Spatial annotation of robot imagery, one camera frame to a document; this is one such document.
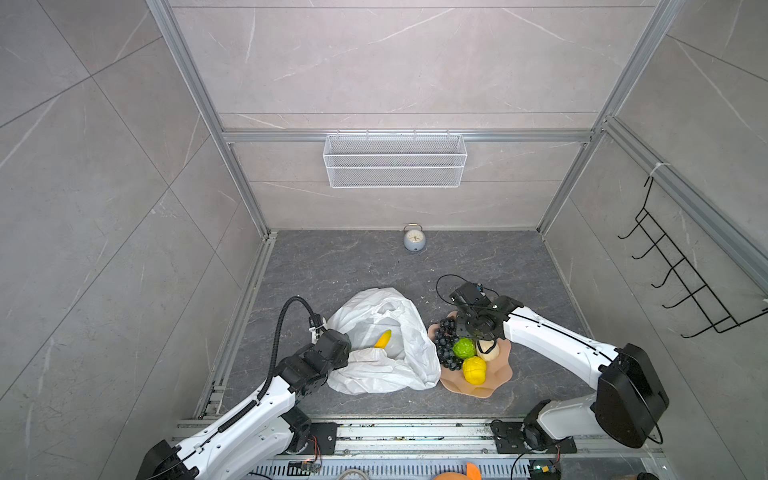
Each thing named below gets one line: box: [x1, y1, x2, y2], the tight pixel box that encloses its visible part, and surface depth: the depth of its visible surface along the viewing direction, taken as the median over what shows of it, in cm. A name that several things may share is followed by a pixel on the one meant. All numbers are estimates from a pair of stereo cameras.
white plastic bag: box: [326, 288, 441, 395], surface depth 82 cm
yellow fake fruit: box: [462, 356, 487, 385], surface depth 81 cm
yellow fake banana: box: [374, 329, 393, 349], surface depth 91 cm
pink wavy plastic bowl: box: [427, 311, 513, 399], surface depth 82 cm
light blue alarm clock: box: [403, 222, 426, 252], surface depth 116 cm
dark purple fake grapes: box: [435, 317, 464, 371], surface depth 85 cm
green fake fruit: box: [452, 337, 475, 359], surface depth 84 cm
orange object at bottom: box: [434, 462, 482, 480], surface depth 67 cm
